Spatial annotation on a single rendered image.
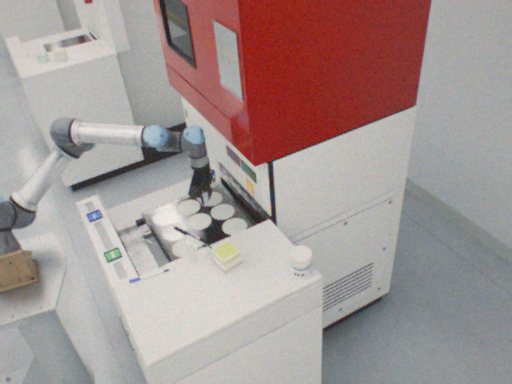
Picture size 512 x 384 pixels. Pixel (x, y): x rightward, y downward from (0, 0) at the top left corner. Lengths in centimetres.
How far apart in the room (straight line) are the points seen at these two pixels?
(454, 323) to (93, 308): 200
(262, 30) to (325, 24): 23
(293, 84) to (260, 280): 65
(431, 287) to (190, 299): 170
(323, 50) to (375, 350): 160
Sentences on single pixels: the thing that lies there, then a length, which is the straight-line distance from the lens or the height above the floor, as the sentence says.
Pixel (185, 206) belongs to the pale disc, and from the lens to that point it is 207.
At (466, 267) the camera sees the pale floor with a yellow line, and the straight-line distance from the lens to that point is 313.
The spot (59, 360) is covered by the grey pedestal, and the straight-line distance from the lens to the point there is 243.
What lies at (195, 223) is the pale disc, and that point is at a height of 90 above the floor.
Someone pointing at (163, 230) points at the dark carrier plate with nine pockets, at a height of 90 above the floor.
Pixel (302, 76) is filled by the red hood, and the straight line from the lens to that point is 162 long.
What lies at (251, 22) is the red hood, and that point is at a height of 172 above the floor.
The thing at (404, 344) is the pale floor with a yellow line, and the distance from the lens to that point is 270.
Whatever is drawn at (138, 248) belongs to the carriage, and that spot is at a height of 88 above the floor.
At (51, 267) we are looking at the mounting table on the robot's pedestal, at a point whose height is 82.
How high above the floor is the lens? 219
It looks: 38 degrees down
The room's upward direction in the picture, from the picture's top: 6 degrees counter-clockwise
